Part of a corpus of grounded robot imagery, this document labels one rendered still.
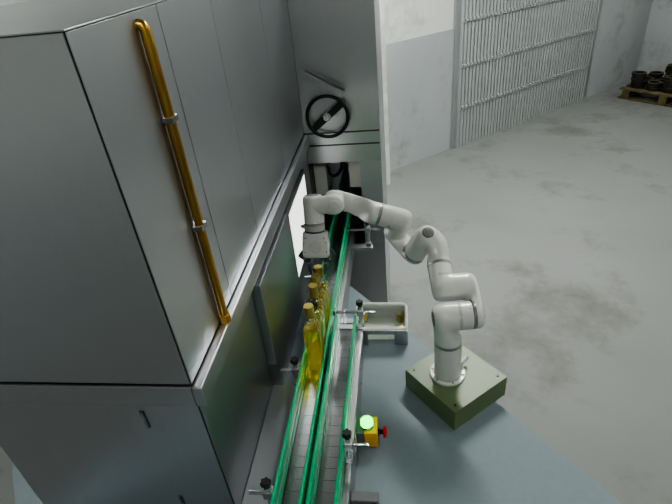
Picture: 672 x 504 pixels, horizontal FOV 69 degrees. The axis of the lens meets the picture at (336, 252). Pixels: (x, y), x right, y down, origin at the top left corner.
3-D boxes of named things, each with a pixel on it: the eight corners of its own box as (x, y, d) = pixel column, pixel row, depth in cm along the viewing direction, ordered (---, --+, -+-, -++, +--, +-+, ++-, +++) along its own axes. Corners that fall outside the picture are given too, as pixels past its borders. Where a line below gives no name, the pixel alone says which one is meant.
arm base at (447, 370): (450, 352, 188) (451, 321, 179) (477, 369, 179) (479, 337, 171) (422, 373, 180) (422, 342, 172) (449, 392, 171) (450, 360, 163)
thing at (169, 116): (222, 317, 129) (138, 17, 91) (233, 317, 129) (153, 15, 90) (218, 325, 127) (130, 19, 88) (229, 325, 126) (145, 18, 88)
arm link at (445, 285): (426, 274, 179) (471, 270, 178) (436, 336, 166) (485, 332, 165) (428, 261, 171) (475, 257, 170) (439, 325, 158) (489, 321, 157)
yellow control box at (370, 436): (358, 429, 172) (357, 415, 168) (380, 430, 171) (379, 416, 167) (357, 447, 167) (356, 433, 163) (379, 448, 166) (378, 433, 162)
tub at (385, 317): (357, 317, 222) (356, 302, 218) (407, 317, 219) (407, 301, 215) (354, 344, 208) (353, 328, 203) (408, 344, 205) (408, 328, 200)
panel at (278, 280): (307, 232, 246) (298, 169, 228) (313, 232, 246) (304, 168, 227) (268, 364, 171) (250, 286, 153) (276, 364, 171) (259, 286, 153)
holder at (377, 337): (346, 318, 223) (344, 305, 219) (407, 318, 220) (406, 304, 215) (342, 344, 209) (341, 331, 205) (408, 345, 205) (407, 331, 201)
